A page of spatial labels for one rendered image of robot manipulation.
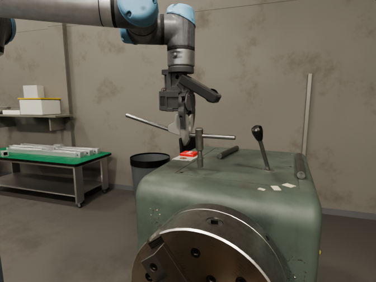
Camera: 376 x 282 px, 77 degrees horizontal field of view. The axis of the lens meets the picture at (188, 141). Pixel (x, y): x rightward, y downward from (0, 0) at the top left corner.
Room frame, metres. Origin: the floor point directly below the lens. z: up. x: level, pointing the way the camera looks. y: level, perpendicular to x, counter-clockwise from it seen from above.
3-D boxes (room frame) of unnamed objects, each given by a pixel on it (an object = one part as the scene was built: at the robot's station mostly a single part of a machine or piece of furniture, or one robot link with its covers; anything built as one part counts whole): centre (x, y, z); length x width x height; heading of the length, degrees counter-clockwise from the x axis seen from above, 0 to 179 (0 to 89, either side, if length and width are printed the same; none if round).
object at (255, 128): (0.68, -0.20, 1.38); 0.04 x 0.03 x 0.05; 157
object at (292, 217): (0.82, -0.18, 1.06); 0.59 x 0.48 x 0.39; 157
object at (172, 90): (0.67, 0.03, 1.50); 0.09 x 0.08 x 0.12; 68
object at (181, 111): (0.64, 0.01, 1.44); 0.05 x 0.02 x 0.09; 158
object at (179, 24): (0.67, 0.02, 1.66); 0.09 x 0.08 x 0.11; 98
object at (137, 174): (3.28, 0.54, 0.36); 0.58 x 0.56 x 0.71; 163
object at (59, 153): (3.71, 2.38, 0.39); 2.15 x 0.82 x 0.78; 73
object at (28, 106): (4.01, 2.48, 1.41); 0.49 x 0.40 x 0.28; 73
